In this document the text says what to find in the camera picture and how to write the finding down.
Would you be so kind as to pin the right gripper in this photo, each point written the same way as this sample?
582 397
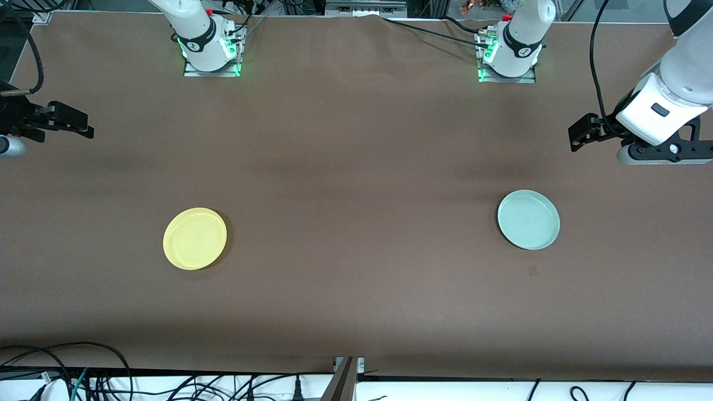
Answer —
16 116

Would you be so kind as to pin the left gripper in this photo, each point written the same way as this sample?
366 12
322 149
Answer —
604 127

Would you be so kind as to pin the pale green plate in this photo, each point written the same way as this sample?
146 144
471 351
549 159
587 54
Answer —
528 220

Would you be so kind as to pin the yellow plate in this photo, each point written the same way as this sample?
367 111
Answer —
195 239

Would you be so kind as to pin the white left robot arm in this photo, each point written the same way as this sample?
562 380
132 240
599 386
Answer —
521 33

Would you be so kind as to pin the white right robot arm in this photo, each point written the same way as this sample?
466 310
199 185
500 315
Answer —
198 33

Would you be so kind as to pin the brown table mat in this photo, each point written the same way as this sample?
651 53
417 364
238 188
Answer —
356 250

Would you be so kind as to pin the black power plug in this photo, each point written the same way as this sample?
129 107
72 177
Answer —
298 390

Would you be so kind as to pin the aluminium corner bracket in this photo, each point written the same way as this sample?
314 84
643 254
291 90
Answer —
42 16

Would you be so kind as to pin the aluminium profile post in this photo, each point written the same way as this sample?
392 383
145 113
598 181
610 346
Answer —
342 384

